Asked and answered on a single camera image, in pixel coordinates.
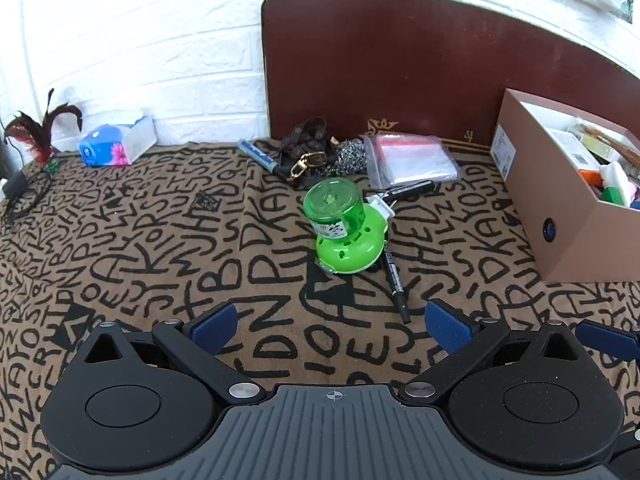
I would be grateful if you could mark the steel wool scrubber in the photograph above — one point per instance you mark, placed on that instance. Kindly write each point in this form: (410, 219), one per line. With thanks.
(346, 157)

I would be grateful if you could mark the white foam piece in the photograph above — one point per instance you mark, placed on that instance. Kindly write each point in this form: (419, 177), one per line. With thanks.
(615, 177)

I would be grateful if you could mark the small white carton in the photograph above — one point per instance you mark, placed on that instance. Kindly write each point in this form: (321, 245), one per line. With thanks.
(570, 147)

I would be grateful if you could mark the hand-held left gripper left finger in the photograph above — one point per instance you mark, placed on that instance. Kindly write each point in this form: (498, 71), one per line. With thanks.
(216, 327)

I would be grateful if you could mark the blue pen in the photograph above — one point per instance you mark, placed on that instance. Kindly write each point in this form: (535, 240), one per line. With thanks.
(257, 156)

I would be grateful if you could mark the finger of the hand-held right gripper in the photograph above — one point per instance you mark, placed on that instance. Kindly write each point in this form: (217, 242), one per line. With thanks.
(605, 337)

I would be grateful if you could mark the brown wooden headboard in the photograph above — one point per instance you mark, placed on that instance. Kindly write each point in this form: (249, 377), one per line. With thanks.
(400, 60)

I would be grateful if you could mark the bundle of brown sticks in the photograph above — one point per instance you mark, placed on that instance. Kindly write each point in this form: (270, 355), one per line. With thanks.
(612, 140)

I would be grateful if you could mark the clear zip bag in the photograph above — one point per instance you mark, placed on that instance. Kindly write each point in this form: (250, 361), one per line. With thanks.
(410, 160)

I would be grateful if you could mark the dark red feather toy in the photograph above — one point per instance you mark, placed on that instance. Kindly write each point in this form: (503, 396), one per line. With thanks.
(37, 132)

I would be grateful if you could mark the green block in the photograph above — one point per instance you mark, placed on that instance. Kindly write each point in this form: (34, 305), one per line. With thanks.
(612, 195)

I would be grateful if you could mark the brown letter printed blanket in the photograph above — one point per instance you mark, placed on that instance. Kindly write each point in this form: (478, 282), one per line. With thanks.
(150, 260)

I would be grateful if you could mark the brown cardboard box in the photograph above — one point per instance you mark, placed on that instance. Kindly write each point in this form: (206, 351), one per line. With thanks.
(560, 230)

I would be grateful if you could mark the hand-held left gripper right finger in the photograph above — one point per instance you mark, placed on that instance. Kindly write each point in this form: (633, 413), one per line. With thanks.
(447, 327)

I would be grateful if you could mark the orange block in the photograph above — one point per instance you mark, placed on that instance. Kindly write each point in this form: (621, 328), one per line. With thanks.
(589, 176)

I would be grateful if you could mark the small black box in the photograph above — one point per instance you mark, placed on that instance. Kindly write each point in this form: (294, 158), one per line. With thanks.
(16, 184)

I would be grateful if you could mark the green plastic container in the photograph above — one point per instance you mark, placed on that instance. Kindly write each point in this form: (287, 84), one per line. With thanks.
(340, 230)

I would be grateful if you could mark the blue pink tissue pack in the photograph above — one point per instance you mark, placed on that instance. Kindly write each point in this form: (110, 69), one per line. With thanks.
(112, 144)

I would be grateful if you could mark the black marker pen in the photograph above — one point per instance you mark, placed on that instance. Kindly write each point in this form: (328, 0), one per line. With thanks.
(407, 190)
(394, 280)

